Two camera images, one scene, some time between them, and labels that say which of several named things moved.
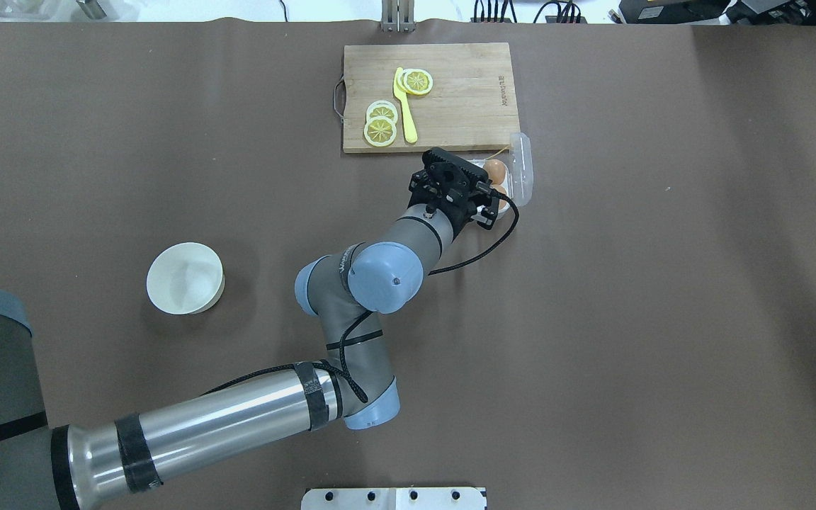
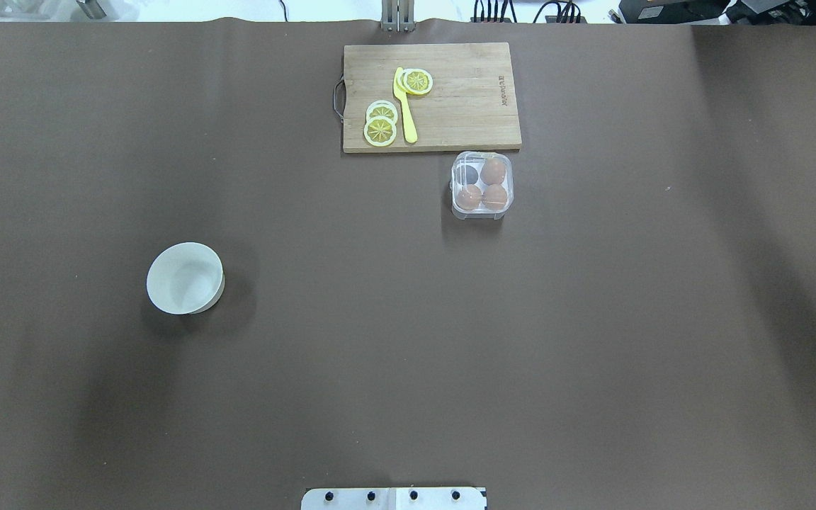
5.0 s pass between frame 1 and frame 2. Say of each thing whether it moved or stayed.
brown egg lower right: stayed
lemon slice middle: stayed
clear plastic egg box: moved
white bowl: stayed
